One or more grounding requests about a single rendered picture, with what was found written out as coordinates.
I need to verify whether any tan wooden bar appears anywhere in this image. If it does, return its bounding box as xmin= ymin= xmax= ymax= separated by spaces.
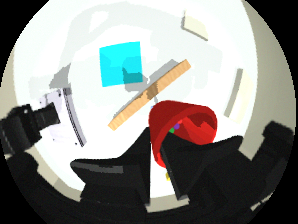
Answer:
xmin=108 ymin=59 xmax=192 ymax=132

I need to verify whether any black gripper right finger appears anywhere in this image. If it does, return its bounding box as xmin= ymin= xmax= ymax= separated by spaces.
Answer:
xmin=160 ymin=132 xmax=243 ymax=201

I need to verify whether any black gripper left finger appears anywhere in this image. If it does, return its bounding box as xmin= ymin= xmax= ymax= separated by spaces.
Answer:
xmin=69 ymin=127 xmax=152 ymax=206

